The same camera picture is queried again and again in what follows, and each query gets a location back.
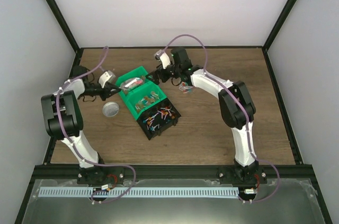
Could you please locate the clear round plastic cup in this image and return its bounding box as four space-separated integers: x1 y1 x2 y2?
179 82 194 94

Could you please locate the black lollipop bin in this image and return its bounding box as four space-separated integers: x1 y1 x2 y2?
137 98 181 140

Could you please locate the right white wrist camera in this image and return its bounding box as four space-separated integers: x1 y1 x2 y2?
154 49 171 69

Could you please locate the green two-compartment candy bin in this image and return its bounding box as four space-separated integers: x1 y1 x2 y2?
116 66 167 120

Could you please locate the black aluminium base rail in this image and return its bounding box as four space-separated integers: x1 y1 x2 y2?
34 164 313 185

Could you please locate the light blue slotted cable duct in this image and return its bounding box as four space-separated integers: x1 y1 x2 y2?
38 187 239 199

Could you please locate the purple cable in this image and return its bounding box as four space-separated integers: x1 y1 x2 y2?
161 34 282 204
56 46 137 205

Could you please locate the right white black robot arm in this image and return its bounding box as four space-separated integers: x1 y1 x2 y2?
146 47 258 183

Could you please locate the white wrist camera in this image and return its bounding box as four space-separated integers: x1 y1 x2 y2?
154 49 171 69
98 70 115 88

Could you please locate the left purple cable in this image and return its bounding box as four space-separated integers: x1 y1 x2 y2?
56 46 137 205

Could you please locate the silver metal scoop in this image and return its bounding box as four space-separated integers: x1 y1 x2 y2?
120 77 145 94

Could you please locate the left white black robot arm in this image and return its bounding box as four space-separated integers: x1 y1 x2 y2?
41 65 121 184

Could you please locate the clear round cup lid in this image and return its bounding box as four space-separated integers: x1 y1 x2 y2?
102 102 120 117

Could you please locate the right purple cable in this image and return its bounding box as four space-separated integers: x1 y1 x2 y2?
161 34 282 204

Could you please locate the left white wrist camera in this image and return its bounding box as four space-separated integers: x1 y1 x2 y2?
98 70 115 88

